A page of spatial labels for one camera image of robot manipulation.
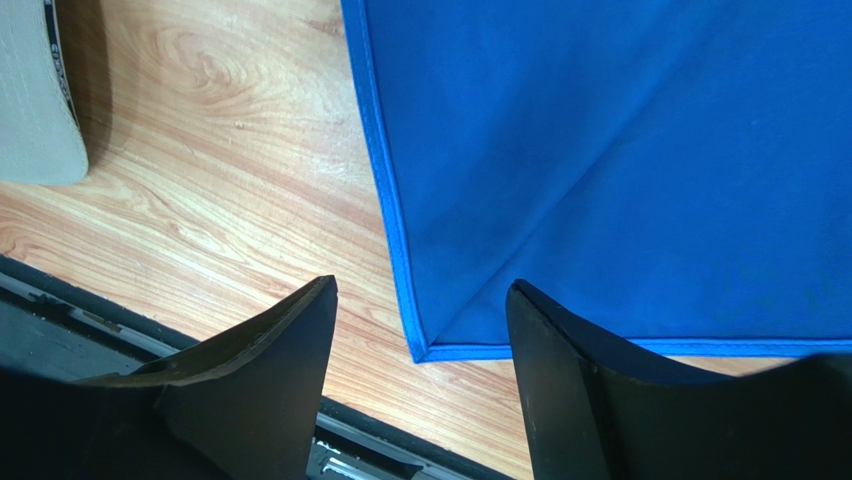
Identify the beige baseball cap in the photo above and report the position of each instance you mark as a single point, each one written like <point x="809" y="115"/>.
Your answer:
<point x="41" y="141"/>

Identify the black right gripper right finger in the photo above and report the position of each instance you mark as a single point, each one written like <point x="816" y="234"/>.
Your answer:
<point x="597" y="406"/>

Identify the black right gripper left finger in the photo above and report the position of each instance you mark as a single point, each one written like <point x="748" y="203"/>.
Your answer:
<point x="77" y="403"/>

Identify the blue cloth napkin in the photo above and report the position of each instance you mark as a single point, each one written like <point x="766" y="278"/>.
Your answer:
<point x="678" y="172"/>

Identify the aluminium frame rail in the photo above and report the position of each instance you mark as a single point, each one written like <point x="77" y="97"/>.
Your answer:
<point x="346" y="444"/>

